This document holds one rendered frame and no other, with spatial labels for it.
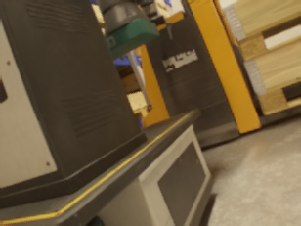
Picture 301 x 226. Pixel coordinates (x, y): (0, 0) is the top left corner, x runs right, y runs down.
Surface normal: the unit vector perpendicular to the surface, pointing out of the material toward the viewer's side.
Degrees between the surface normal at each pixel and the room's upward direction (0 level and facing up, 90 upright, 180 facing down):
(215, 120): 90
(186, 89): 90
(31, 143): 90
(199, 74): 90
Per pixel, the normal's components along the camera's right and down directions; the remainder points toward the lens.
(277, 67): -0.40, 0.20
